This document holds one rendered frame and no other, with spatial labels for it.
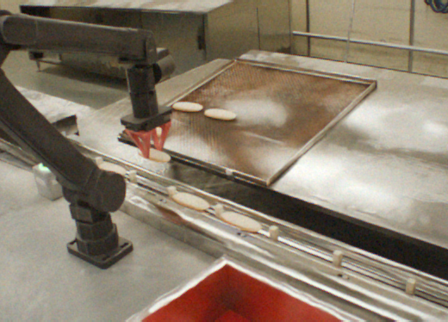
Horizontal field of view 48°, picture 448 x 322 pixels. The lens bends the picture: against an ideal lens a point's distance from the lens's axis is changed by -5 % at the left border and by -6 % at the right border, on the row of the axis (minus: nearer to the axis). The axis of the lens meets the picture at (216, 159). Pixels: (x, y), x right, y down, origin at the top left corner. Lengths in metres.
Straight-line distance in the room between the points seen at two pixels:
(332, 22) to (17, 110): 4.52
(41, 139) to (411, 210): 0.66
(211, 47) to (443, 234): 3.12
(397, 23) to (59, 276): 4.19
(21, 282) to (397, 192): 0.75
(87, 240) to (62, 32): 0.40
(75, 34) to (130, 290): 0.46
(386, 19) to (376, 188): 3.90
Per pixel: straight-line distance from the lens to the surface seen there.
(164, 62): 1.15
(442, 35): 4.71
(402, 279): 0.90
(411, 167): 1.11
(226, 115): 1.36
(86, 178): 0.95
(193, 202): 1.10
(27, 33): 0.79
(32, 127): 0.85
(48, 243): 1.14
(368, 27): 4.98
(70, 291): 0.99
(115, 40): 1.00
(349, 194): 1.04
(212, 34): 3.88
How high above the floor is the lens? 1.40
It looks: 25 degrees down
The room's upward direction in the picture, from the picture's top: 5 degrees counter-clockwise
